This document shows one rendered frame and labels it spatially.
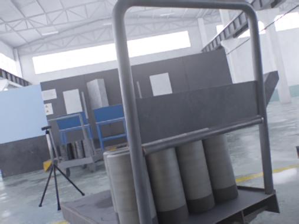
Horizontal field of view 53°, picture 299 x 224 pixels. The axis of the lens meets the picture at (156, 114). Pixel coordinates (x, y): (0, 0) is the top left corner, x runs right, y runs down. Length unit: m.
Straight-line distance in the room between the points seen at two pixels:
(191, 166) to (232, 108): 0.25
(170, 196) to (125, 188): 0.17
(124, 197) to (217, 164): 0.40
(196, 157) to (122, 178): 0.29
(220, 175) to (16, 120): 6.82
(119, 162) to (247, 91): 0.51
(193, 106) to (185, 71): 6.72
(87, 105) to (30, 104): 1.32
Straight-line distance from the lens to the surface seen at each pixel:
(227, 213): 1.08
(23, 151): 7.70
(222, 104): 1.01
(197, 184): 1.11
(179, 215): 1.07
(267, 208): 1.29
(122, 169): 0.96
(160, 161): 1.02
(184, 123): 0.90
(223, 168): 1.19
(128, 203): 0.99
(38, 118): 7.57
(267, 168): 1.19
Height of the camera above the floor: 0.62
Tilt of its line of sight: 1 degrees up
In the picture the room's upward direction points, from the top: 12 degrees counter-clockwise
